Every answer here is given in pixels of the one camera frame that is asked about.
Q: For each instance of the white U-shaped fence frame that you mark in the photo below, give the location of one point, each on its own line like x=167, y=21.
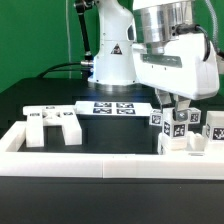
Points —
x=13, y=162

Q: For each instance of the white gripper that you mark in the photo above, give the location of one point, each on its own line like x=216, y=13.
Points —
x=174, y=56

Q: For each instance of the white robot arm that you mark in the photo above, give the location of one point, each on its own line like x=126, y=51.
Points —
x=113, y=65

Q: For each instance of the white chair seat piece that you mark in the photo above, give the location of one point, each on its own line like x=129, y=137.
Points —
x=193, y=144

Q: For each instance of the white chair back piece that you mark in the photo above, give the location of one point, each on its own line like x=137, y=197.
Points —
x=39, y=117

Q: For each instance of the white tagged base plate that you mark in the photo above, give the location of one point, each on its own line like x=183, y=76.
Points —
x=113, y=108

